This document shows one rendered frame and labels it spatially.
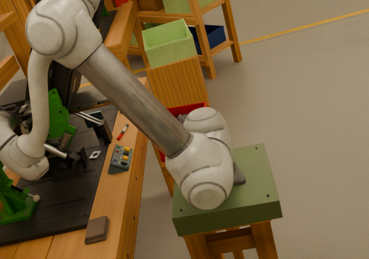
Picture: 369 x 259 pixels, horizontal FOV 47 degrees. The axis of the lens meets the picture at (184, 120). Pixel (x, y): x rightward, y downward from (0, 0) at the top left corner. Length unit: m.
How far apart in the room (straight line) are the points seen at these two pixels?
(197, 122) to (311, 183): 1.64
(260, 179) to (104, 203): 0.61
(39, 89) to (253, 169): 0.79
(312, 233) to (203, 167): 1.46
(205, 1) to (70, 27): 3.59
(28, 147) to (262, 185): 0.80
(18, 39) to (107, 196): 1.28
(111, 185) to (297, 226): 1.27
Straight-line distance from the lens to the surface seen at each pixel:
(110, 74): 1.15
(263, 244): 1.60
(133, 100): 1.16
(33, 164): 1.54
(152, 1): 4.95
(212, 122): 1.39
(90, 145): 2.13
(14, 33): 2.67
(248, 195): 1.46
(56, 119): 1.92
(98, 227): 1.55
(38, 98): 1.44
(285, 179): 2.97
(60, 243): 1.66
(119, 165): 1.81
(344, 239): 2.56
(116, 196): 1.71
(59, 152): 1.92
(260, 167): 1.58
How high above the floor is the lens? 1.86
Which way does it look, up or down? 28 degrees down
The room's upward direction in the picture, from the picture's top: 17 degrees counter-clockwise
